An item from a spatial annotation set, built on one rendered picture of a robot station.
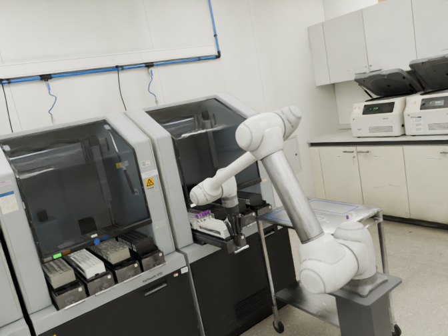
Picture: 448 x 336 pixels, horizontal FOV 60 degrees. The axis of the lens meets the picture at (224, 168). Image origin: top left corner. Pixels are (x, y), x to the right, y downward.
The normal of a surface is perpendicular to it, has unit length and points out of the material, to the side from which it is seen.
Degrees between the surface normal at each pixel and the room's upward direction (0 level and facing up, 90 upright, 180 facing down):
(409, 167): 90
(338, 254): 64
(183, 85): 90
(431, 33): 90
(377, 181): 90
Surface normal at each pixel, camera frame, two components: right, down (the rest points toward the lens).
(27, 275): 0.58, 0.04
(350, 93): -0.79, 0.25
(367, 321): -0.14, 0.21
